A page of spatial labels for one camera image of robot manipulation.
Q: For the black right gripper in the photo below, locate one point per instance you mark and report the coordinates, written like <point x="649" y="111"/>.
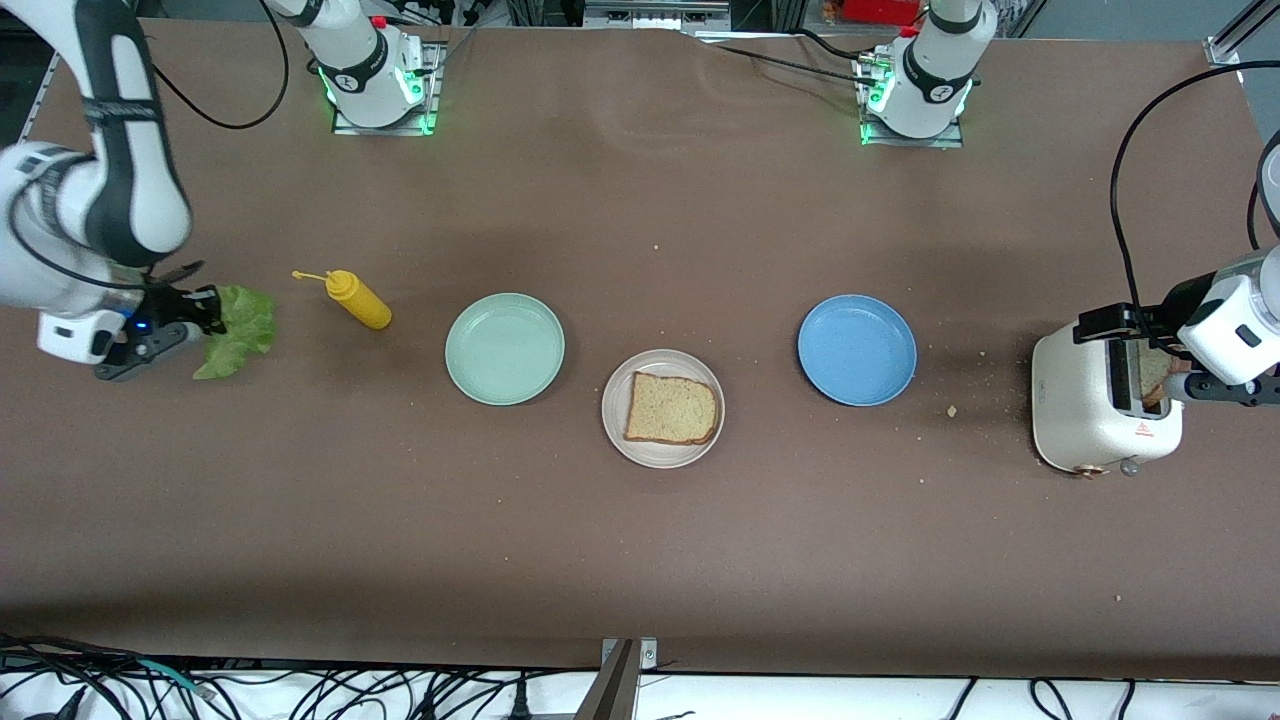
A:
<point x="176" y="305"/>

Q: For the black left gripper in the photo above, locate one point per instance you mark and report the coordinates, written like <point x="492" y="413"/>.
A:
<point x="1168" y="312"/>

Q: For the green lettuce leaf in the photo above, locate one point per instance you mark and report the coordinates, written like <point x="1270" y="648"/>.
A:
<point x="245" y="330"/>

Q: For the yellow mustard squeeze bottle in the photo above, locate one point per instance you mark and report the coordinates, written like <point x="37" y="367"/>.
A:
<point x="362" y="305"/>

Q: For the brown bread slice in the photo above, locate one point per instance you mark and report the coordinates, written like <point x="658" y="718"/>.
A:
<point x="1155" y="375"/>
<point x="670" y="410"/>

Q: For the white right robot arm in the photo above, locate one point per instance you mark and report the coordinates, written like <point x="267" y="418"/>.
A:
<point x="140" y="200"/>

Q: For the blue plate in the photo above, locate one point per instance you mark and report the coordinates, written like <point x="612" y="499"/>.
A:
<point x="857" y="350"/>

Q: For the mint green plate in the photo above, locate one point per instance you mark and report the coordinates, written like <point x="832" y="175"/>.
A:
<point x="505" y="350"/>

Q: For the beige plate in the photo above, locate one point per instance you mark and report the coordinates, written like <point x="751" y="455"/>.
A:
<point x="660" y="455"/>

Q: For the white toaster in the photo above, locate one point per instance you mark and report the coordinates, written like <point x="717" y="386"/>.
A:
<point x="1075" y="410"/>

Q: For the slanted aluminium corner profile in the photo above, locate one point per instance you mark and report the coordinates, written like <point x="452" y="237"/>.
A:
<point x="1235" y="35"/>

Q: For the red background box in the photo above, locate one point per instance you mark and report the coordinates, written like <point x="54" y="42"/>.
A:
<point x="880" y="10"/>

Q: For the grey metal beam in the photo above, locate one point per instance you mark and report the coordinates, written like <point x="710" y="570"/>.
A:
<point x="610" y="695"/>

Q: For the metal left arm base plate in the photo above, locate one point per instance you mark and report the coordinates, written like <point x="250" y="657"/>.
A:
<point x="960" y="140"/>

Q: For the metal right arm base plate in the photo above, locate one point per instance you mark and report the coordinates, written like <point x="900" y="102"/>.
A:
<point x="432" y="100"/>

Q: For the aluminium frame profile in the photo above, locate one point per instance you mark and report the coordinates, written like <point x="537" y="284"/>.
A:
<point x="655" y="12"/>

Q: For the metal table edge bracket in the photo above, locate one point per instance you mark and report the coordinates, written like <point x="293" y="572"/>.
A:
<point x="648" y="655"/>

